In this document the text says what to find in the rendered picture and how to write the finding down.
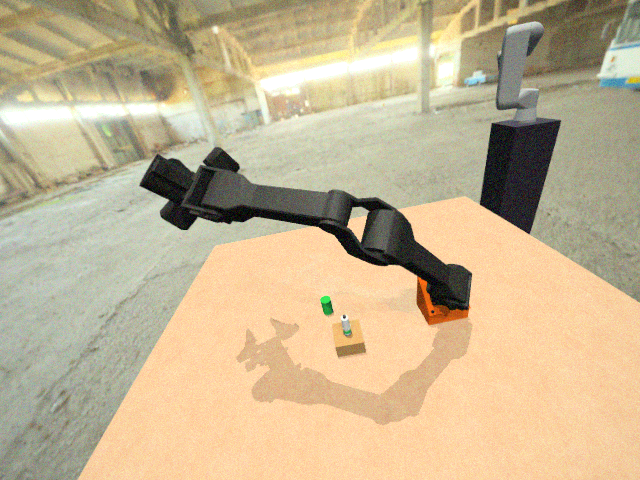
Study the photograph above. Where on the green cylinder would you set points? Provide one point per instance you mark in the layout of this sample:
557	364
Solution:
326	305

